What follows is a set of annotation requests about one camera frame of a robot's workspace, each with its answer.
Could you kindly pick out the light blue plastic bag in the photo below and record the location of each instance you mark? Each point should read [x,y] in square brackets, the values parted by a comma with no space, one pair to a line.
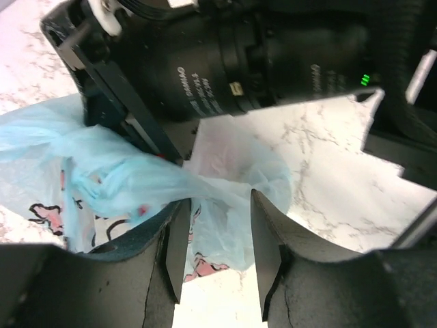
[88,185]

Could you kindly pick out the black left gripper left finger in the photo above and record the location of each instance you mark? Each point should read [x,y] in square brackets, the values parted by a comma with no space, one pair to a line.
[138,275]

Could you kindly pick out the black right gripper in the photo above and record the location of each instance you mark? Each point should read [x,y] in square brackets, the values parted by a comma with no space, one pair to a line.
[154,82]

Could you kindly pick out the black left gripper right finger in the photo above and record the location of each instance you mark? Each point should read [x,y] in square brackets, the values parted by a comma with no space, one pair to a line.
[300,275]

